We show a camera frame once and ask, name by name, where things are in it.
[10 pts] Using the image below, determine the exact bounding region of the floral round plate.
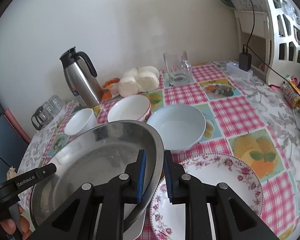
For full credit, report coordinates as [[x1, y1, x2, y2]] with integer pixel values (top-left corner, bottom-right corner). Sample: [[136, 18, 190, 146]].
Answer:
[[150, 154, 275, 239]]

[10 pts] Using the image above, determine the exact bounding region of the steel round tray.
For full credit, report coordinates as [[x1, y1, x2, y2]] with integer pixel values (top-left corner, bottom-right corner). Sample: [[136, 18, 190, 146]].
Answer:
[[30, 120, 164, 239]]

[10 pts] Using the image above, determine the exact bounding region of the light blue bowl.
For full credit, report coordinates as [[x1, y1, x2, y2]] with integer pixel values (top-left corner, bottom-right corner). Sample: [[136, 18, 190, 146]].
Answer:
[[147, 104, 206, 152]]

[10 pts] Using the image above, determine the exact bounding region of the white square plate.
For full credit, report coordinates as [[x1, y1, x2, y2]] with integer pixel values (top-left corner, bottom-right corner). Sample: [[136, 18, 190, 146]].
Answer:
[[122, 203, 146, 240]]

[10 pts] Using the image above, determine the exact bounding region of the strawberry bowl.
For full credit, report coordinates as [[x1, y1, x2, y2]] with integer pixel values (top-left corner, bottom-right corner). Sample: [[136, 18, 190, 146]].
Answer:
[[107, 95, 151, 122]]

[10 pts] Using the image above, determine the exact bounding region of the small white bowl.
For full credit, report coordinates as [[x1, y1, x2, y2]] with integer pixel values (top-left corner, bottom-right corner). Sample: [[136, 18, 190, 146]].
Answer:
[[64, 108, 98, 136]]

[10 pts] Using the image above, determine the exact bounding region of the person left hand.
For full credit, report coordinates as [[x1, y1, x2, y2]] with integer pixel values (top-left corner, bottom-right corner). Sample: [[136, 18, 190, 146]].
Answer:
[[0, 204, 32, 239]]

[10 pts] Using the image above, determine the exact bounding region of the orange snack packet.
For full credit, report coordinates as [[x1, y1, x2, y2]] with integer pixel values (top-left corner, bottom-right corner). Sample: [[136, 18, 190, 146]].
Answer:
[[102, 77, 120, 101]]

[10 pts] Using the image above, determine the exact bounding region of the glass cups rack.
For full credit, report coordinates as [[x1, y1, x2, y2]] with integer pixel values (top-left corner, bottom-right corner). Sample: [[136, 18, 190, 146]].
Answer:
[[31, 95, 65, 131]]

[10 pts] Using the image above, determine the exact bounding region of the white buns bag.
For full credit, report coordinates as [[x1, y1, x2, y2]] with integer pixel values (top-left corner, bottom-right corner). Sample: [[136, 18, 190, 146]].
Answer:
[[119, 66, 160, 97]]

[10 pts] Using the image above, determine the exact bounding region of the glass mug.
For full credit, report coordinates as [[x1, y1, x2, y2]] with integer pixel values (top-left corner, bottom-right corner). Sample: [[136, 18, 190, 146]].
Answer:
[[163, 50, 192, 87]]

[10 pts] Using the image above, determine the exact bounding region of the steel thermos jug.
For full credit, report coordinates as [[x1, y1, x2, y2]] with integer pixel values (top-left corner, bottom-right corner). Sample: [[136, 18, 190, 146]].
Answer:
[[60, 47, 103, 108]]

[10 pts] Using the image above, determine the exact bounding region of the white power strip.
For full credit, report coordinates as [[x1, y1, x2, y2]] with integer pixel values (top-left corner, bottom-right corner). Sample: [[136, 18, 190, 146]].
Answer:
[[226, 62, 253, 80]]

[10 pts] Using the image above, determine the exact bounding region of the black charger adapter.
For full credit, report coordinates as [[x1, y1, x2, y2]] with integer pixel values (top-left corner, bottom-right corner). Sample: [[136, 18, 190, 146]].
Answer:
[[239, 46, 251, 72]]

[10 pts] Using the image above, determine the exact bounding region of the colourful candy tube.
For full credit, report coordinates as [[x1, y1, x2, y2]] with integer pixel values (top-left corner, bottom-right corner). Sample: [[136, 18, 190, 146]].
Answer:
[[281, 83, 300, 109]]

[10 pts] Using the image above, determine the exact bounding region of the white lattice shelf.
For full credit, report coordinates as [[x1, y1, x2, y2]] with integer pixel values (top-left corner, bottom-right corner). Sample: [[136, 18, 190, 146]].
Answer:
[[231, 0, 300, 86]]

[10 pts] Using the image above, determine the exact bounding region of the black charger cable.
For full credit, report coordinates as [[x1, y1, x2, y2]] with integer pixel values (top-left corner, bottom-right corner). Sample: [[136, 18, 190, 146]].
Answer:
[[230, 0, 300, 163]]

